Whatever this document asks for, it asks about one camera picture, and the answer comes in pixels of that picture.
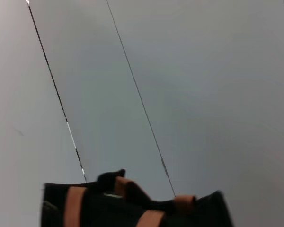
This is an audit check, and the black food bag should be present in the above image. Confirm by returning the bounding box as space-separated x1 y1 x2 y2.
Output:
41 168 235 227

